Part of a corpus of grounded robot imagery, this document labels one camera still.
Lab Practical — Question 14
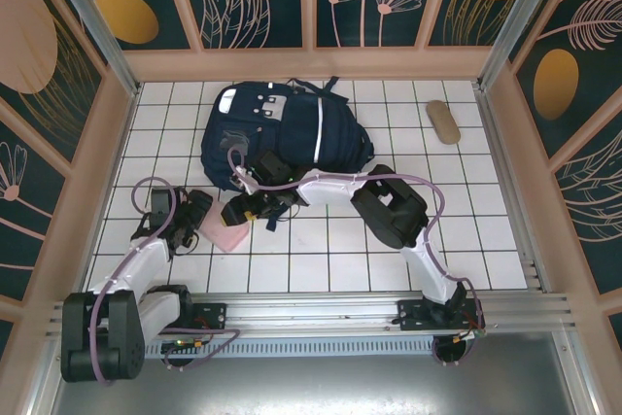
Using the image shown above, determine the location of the tan glasses case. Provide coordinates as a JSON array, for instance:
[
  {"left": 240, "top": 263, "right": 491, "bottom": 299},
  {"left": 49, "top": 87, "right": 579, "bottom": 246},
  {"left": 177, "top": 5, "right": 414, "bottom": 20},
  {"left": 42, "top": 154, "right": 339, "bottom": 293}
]
[{"left": 426, "top": 99, "right": 462, "bottom": 146}]

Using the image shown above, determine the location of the slotted grey cable duct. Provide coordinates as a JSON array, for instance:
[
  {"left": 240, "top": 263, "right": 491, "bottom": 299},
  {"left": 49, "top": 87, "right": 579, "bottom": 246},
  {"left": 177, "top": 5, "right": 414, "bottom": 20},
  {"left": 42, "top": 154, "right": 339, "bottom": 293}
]
[{"left": 65, "top": 336, "right": 467, "bottom": 361}]

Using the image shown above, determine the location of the navy blue backpack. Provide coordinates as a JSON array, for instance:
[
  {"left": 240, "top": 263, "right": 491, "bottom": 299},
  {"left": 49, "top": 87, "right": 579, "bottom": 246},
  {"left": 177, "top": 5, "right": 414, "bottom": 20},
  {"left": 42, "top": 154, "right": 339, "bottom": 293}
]
[{"left": 201, "top": 76, "right": 376, "bottom": 192}]

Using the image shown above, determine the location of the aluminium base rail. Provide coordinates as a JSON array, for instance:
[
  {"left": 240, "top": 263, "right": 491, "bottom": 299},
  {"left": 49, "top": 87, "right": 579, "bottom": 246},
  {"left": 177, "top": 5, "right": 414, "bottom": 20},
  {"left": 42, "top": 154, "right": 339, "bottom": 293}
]
[{"left": 46, "top": 291, "right": 574, "bottom": 338}]

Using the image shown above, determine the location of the aluminium frame post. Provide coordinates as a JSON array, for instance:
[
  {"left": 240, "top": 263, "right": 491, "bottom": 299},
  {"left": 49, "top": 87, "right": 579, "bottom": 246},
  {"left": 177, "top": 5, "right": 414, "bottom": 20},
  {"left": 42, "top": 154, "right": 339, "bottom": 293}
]
[
  {"left": 474, "top": 0, "right": 572, "bottom": 93},
  {"left": 38, "top": 0, "right": 143, "bottom": 98}
]

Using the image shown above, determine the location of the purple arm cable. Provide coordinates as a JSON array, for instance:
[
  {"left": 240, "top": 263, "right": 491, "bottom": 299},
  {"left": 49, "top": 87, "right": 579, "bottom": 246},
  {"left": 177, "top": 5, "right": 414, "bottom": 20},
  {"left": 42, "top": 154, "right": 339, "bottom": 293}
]
[
  {"left": 86, "top": 175, "right": 242, "bottom": 385},
  {"left": 226, "top": 144, "right": 487, "bottom": 338}
]

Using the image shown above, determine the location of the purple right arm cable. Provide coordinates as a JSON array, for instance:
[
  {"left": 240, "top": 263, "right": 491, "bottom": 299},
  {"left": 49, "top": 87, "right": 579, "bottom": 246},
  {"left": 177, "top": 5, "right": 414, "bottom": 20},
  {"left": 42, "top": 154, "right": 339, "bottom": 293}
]
[{"left": 226, "top": 144, "right": 487, "bottom": 338}]

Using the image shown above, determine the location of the aluminium table side rail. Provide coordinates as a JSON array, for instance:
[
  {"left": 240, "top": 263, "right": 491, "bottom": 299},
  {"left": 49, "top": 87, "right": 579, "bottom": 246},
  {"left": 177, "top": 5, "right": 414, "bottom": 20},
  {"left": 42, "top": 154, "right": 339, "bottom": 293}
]
[
  {"left": 72, "top": 84, "right": 142, "bottom": 300},
  {"left": 474, "top": 84, "right": 555, "bottom": 297}
]

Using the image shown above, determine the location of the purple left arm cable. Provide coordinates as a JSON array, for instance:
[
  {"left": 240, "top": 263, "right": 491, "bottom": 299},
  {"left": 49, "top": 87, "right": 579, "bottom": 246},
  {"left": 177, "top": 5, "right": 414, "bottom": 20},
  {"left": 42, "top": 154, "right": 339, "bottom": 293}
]
[{"left": 86, "top": 175, "right": 242, "bottom": 385}]

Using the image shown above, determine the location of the pink pencil case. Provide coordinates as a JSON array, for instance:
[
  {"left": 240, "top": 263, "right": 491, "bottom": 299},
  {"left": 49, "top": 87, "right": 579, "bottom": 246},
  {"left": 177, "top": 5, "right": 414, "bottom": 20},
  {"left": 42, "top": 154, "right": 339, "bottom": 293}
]
[{"left": 196, "top": 198, "right": 252, "bottom": 254}]

